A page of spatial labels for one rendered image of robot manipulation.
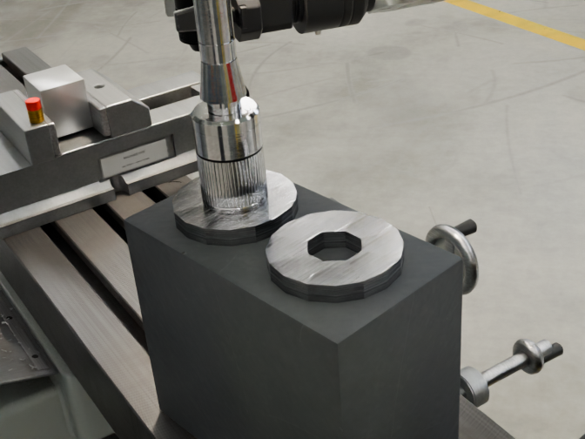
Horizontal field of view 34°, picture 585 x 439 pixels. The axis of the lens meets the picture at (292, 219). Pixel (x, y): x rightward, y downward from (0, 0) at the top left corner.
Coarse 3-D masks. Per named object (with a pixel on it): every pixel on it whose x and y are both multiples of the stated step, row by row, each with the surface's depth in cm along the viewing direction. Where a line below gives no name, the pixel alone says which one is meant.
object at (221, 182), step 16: (192, 128) 64; (256, 128) 64; (208, 144) 63; (224, 144) 63; (240, 144) 63; (256, 144) 64; (208, 160) 64; (224, 160) 64; (240, 160) 64; (256, 160) 65; (208, 176) 65; (224, 176) 64; (240, 176) 64; (256, 176) 65; (208, 192) 66; (224, 192) 65; (240, 192) 65; (256, 192) 66; (224, 208) 66; (240, 208) 66
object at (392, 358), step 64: (192, 192) 69; (192, 256) 64; (256, 256) 63; (320, 256) 63; (384, 256) 60; (448, 256) 62; (192, 320) 67; (256, 320) 60; (320, 320) 57; (384, 320) 57; (448, 320) 63; (192, 384) 71; (256, 384) 64; (320, 384) 58; (384, 384) 60; (448, 384) 66
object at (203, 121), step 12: (204, 108) 64; (240, 108) 64; (252, 108) 64; (192, 120) 64; (204, 120) 63; (216, 120) 63; (228, 120) 62; (240, 120) 62; (252, 120) 63; (204, 132) 63; (216, 132) 63; (228, 132) 63; (240, 132) 63
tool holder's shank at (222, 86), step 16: (208, 0) 59; (224, 0) 59; (208, 16) 60; (224, 16) 60; (208, 32) 60; (224, 32) 60; (208, 48) 61; (224, 48) 61; (208, 64) 61; (224, 64) 61; (208, 80) 62; (224, 80) 62; (240, 80) 63; (208, 96) 62; (224, 96) 62; (240, 96) 63; (224, 112) 63
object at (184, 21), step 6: (192, 6) 99; (174, 12) 98; (180, 12) 98; (186, 12) 98; (192, 12) 98; (234, 12) 99; (174, 18) 99; (180, 18) 98; (186, 18) 98; (192, 18) 98; (234, 18) 99; (180, 24) 98; (186, 24) 99; (192, 24) 99; (180, 30) 99; (186, 30) 99; (192, 30) 99
